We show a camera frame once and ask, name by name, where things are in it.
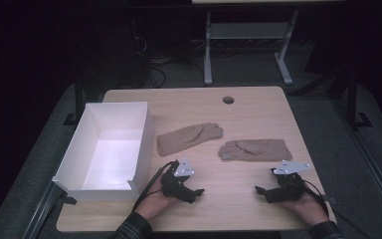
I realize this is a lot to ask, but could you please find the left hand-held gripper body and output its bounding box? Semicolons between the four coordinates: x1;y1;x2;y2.
160;156;197;202

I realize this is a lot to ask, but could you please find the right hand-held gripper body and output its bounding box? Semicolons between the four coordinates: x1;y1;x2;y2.
268;159;311;203

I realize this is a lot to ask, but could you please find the beige knit glove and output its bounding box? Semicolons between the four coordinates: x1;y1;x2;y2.
217;138;293;162
156;121;224;157

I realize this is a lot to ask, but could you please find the white rectangular box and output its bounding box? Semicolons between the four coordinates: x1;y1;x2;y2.
52;101;156;202

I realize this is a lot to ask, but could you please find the person's right hand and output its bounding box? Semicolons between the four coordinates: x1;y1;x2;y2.
278;191;330;227

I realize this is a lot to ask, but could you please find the person's left hand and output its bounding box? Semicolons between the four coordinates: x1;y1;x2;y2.
133;178;180;222

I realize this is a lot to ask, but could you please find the black metal stand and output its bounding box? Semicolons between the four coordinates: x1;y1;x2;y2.
62;74;88;126
342;64;374;129

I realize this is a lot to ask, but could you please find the left hand-held gripper black cable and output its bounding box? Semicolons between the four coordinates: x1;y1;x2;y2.
131;160;177;212

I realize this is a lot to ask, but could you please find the hand-held gripper black cable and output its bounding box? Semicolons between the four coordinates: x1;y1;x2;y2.
131;160;177;212
299;179;367;239

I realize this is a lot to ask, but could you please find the right hand-held gripper black cable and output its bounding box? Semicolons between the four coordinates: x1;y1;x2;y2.
299;179;367;239

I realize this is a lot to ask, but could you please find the aluminium rail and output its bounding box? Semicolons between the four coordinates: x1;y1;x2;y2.
331;99;382;230
21;181;66;239

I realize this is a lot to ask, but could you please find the bundle of floor cables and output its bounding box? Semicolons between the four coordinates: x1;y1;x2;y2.
130;34;207;89

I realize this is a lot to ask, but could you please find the grey metal table frame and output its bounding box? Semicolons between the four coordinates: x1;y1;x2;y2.
203;9;300;87

